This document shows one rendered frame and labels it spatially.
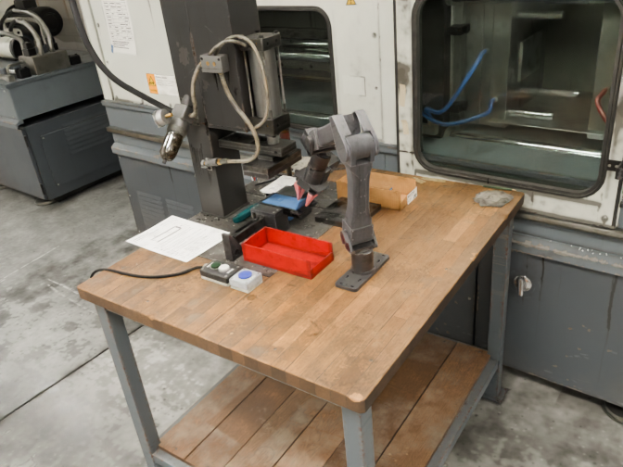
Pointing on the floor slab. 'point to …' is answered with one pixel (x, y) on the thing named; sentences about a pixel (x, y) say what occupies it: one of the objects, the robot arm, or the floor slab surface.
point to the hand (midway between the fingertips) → (303, 200)
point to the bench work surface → (324, 345)
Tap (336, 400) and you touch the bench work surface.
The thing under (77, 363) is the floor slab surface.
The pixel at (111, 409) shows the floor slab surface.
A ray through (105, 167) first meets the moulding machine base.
